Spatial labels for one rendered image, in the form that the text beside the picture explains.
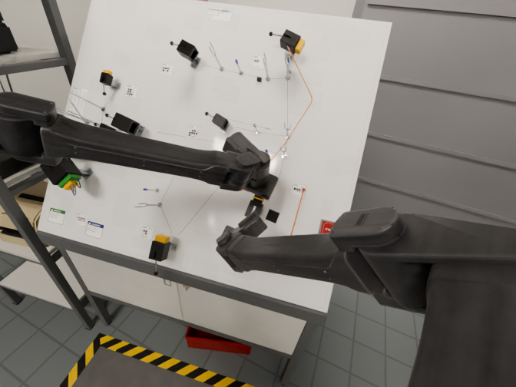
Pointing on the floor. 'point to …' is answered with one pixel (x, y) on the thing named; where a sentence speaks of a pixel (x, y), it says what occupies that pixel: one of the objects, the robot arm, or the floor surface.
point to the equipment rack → (54, 289)
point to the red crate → (213, 342)
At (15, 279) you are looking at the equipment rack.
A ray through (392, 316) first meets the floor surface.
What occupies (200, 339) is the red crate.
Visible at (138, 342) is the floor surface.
